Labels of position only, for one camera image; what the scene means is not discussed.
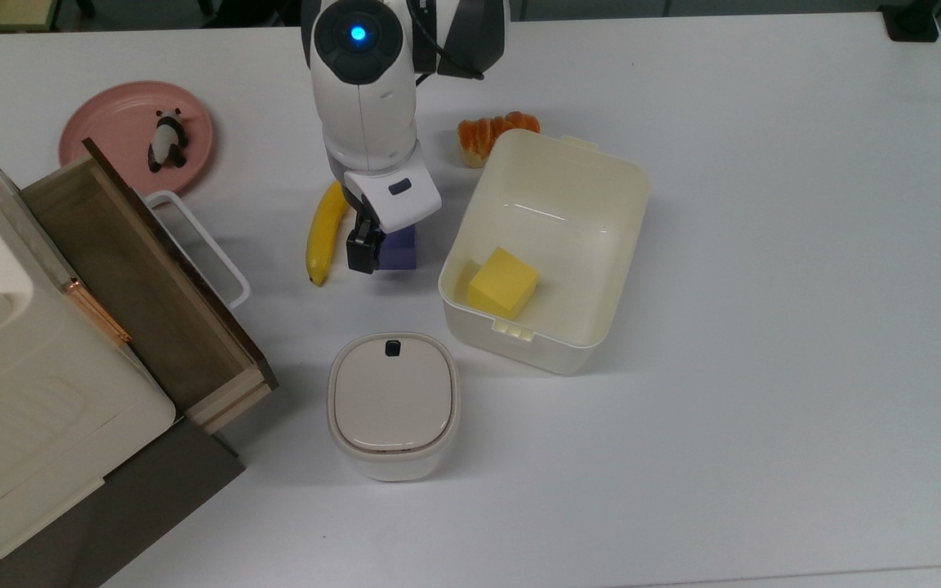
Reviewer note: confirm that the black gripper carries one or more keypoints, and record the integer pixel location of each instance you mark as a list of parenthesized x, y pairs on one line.
[(367, 226)]

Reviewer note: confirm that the purple cube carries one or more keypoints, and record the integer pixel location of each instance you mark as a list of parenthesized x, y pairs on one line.
[(399, 251)]

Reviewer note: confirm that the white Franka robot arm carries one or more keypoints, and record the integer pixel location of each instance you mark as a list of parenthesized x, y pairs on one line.
[(364, 106)]

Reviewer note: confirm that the yellow cube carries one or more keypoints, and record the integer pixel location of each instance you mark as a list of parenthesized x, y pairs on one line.
[(503, 282)]

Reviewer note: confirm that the cream plastic box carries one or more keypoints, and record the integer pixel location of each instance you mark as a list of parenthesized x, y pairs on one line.
[(560, 204)]

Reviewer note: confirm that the yellow toy banana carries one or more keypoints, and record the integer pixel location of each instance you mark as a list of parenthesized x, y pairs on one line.
[(324, 233)]

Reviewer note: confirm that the small beige lidded bin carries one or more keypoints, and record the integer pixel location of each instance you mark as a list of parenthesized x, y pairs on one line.
[(393, 404)]

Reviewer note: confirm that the toy bread loaf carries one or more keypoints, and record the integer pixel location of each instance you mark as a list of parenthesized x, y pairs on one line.
[(483, 135)]

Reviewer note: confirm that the panda figurine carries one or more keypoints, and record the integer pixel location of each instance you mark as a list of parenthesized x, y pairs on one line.
[(168, 140)]

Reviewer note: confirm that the pink plate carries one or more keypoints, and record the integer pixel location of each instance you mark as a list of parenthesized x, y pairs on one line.
[(115, 122)]

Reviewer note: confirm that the cream toy cabinet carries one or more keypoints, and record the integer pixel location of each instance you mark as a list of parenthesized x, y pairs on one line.
[(37, 408)]

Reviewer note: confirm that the black camera stand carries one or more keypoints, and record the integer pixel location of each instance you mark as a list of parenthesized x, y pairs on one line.
[(910, 20)]

